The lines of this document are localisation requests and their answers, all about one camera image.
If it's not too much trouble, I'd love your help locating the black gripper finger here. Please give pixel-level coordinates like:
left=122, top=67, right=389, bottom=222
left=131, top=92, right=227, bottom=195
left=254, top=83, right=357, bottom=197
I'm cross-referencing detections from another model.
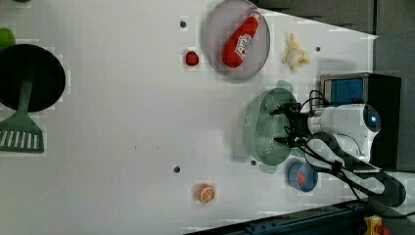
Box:
left=270, top=105, right=288, bottom=116
left=274, top=137, right=294, bottom=147

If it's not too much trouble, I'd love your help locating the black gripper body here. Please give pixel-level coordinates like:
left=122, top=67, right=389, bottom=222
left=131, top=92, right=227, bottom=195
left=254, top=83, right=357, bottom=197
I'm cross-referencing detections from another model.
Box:
left=284, top=103, right=309, bottom=147

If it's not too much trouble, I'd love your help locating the green oval strainer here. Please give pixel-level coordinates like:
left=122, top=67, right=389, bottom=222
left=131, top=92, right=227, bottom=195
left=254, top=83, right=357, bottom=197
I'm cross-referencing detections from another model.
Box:
left=243, top=87, right=297, bottom=173

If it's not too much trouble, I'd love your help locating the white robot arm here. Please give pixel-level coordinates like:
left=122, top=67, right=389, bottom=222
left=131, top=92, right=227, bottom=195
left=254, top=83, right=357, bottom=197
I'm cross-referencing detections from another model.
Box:
left=269, top=103, right=407, bottom=208

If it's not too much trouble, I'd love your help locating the green mug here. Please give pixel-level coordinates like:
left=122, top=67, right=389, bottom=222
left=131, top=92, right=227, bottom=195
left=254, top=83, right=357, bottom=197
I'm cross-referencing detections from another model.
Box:
left=276, top=80, right=294, bottom=92

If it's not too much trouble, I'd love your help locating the red strawberry in bowl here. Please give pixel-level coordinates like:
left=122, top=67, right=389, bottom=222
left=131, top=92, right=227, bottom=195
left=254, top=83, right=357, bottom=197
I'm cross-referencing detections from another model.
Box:
left=297, top=172, right=306, bottom=185

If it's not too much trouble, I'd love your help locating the blue bowl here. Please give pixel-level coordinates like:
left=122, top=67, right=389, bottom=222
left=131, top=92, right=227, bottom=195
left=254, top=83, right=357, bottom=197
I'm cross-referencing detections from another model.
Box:
left=288, top=162, right=318, bottom=192

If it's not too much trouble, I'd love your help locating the peeled banana toy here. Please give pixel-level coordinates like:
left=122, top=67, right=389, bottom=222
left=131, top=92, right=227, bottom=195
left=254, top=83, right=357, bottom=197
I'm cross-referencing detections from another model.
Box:
left=282, top=33, right=311, bottom=71

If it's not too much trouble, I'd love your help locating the red ketchup bottle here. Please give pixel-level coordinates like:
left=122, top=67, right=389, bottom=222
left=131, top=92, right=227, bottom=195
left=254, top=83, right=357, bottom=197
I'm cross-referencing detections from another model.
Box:
left=221, top=10, right=262, bottom=69

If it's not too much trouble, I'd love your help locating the black toaster oven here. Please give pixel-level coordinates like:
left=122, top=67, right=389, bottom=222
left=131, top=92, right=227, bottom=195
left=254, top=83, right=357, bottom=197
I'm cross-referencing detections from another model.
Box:
left=320, top=72, right=401, bottom=170

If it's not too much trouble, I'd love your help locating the orange slice toy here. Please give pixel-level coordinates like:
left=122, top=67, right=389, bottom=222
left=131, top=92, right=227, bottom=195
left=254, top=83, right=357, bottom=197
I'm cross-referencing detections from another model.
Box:
left=197, top=184, right=215, bottom=204

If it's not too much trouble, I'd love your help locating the small red strawberry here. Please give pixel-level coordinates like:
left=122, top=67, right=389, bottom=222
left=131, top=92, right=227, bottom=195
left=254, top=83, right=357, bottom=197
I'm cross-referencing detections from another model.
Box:
left=185, top=51, right=200, bottom=67

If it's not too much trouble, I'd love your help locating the grey round plate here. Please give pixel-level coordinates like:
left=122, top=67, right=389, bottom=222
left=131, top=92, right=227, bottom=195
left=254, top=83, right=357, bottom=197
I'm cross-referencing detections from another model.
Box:
left=204, top=0, right=270, bottom=79

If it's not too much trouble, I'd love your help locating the green spatula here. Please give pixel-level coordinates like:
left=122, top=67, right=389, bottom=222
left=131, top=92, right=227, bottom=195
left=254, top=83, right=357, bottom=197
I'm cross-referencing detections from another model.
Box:
left=0, top=78, right=44, bottom=154

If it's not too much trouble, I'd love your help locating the green utensil handle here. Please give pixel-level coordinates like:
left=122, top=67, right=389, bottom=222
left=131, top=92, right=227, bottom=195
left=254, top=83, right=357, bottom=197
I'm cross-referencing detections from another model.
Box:
left=0, top=28, right=16, bottom=50

